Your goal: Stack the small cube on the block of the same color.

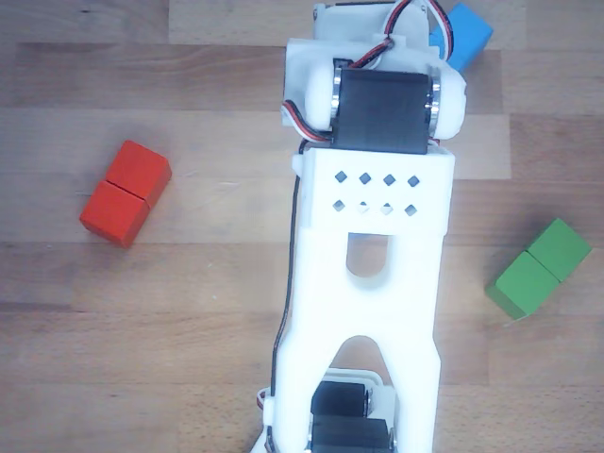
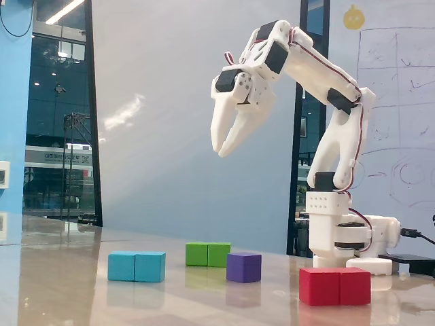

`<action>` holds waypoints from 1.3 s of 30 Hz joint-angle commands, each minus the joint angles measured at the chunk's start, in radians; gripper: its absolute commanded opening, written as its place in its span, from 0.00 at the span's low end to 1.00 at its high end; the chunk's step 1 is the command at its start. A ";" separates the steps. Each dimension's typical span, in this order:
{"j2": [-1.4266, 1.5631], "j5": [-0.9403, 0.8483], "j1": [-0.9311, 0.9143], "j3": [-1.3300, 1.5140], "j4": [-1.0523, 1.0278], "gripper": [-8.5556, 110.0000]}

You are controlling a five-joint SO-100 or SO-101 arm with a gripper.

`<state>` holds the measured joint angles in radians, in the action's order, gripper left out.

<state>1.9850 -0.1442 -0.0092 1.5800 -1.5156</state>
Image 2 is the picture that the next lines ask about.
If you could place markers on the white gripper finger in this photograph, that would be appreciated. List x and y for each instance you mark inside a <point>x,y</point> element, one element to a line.
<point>221,122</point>
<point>244,129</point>

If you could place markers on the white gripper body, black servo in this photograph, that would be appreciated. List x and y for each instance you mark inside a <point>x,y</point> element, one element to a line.
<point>255,96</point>

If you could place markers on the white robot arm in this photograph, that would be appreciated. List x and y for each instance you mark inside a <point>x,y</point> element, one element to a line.
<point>326,74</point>

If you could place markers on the green double block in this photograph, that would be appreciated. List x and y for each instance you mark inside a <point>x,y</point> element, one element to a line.
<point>207,254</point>

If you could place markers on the small blue-violet cube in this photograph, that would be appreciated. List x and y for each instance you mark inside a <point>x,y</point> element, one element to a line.
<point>243,268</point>

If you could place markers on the light blue double block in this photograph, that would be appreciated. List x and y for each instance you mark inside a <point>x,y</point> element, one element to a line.
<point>136,267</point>

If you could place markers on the red double block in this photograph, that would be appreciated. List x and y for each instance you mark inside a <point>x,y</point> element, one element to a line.
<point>334,287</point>

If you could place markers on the yellow round sticker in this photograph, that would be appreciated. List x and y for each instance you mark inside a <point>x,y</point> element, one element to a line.
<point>353,18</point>

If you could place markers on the whiteboard with marker drawings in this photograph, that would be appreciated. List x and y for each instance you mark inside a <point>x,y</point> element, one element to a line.
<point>391,51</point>

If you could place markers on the dark scaffold tower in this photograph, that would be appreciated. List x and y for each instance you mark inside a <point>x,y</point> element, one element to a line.
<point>64,163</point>

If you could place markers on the white building sign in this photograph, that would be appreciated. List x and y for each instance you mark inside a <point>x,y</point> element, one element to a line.
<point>61,157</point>

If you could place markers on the ceiling light strip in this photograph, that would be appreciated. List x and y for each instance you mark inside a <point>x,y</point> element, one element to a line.
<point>64,12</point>

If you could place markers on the flat black box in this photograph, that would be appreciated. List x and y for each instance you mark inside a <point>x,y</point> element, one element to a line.
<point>414,261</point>

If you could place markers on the black window frame post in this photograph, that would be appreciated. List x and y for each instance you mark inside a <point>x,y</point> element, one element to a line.
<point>93,136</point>
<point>295,153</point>

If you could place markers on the white wall device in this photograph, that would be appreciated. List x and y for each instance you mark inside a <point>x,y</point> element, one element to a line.
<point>4,175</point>

